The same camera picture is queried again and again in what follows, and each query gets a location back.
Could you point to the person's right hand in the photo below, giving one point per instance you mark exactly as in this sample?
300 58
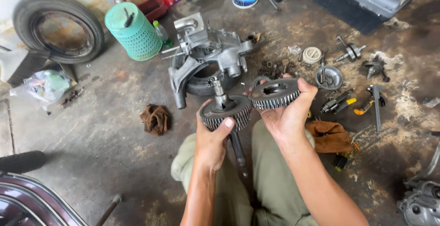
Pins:
287 116

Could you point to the person's left hand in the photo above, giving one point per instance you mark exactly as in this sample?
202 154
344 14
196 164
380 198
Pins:
209 143

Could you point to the large steel gear wheel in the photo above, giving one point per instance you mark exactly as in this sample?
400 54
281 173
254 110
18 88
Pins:
275 94

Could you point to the gear cluster with long shaft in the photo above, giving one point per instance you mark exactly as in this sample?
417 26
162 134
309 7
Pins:
225 112

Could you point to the brown leather cloth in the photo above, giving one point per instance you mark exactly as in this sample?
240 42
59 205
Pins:
329 136

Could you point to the black and yellow tool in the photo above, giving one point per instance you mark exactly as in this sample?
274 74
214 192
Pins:
337 102

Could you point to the round metal clutch cover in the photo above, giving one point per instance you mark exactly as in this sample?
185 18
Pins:
329 77

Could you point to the brown dirty rag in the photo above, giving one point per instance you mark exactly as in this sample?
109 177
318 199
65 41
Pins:
155 119

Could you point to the small black rubber tyre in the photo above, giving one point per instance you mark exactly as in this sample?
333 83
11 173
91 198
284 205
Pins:
202 80

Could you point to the person's olive green trousers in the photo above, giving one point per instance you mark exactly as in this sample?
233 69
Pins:
261 184

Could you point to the round white cap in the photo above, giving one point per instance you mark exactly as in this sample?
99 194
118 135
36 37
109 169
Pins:
312 54

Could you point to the long metal puller tool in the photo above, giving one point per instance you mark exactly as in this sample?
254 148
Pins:
376 105

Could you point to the crankshaft with connecting rod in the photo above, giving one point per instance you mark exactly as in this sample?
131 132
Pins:
350 51

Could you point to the aluminium engine crankcase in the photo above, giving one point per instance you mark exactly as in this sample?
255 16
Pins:
209 50

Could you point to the dark crankshaft assembly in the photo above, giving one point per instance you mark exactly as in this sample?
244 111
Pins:
375 68

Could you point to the metal socket extension bar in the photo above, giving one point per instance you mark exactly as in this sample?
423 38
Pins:
272 2

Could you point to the clear bottle with green cap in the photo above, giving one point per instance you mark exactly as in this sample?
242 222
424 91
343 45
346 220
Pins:
162 33

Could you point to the green plastic basket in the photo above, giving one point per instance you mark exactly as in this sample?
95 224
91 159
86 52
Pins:
134 33

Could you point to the red plastic tray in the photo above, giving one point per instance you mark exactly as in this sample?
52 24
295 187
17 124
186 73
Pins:
153 8

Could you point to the grey engine block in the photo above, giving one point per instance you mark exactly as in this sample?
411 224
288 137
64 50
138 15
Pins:
421 198

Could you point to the clear plastic bag with rubbish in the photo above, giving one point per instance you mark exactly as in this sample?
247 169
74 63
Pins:
43 86

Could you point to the maroon scooter body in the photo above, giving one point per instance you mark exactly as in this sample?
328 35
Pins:
31 202

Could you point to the black scooter seat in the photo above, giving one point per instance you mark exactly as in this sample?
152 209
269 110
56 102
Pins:
21 161

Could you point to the large tyre on rusty rim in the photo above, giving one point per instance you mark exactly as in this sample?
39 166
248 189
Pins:
58 26

